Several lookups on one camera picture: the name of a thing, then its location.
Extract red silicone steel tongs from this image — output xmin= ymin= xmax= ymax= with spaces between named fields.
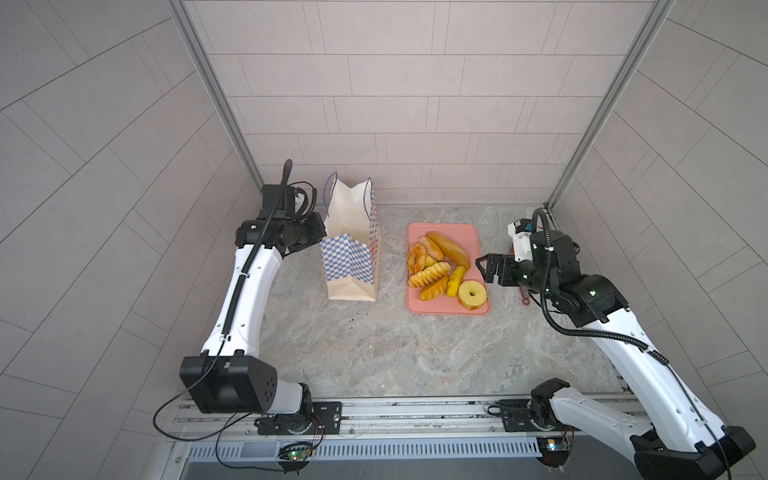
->
xmin=510 ymin=244 xmax=532 ymax=306

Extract yellow ring donut bread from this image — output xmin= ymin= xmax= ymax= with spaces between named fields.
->
xmin=457 ymin=280 xmax=488 ymax=310

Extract yellow oblong bread roll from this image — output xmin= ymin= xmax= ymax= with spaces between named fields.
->
xmin=446 ymin=265 xmax=466 ymax=297

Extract blue checkered paper bag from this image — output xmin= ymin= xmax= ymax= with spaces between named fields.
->
xmin=321 ymin=173 xmax=381 ymax=302

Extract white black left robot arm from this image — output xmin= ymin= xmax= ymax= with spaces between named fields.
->
xmin=179 ymin=211 xmax=325 ymax=434

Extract long golden baguette bread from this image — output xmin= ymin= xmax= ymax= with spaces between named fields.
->
xmin=426 ymin=231 xmax=471 ymax=270

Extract sesame oval bread roll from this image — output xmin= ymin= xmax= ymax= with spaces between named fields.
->
xmin=419 ymin=236 xmax=444 ymax=262

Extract braided pretzel bread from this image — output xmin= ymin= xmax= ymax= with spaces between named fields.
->
xmin=407 ymin=243 xmax=426 ymax=275

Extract pink plastic tray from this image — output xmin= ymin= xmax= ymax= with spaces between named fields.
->
xmin=406 ymin=223 xmax=490 ymax=315

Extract right circuit board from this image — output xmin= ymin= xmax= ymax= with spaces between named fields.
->
xmin=537 ymin=437 xmax=571 ymax=468

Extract circuit board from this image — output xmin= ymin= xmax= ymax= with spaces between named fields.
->
xmin=278 ymin=441 xmax=314 ymax=462
xmin=537 ymin=437 xmax=571 ymax=468

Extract left circuit board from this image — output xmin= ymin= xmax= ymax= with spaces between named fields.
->
xmin=278 ymin=441 xmax=314 ymax=462

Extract aluminium corner profile left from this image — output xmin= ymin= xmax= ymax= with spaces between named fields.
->
xmin=166 ymin=0 xmax=263 ymax=190

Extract aluminium corner profile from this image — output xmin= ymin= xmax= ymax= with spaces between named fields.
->
xmin=166 ymin=0 xmax=263 ymax=190
xmin=544 ymin=0 xmax=675 ymax=212

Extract aluminium corner profile right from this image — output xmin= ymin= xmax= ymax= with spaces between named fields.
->
xmin=544 ymin=0 xmax=675 ymax=212

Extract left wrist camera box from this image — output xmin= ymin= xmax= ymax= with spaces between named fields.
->
xmin=258 ymin=184 xmax=297 ymax=220

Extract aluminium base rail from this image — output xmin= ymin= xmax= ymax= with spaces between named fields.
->
xmin=157 ymin=392 xmax=655 ymax=475

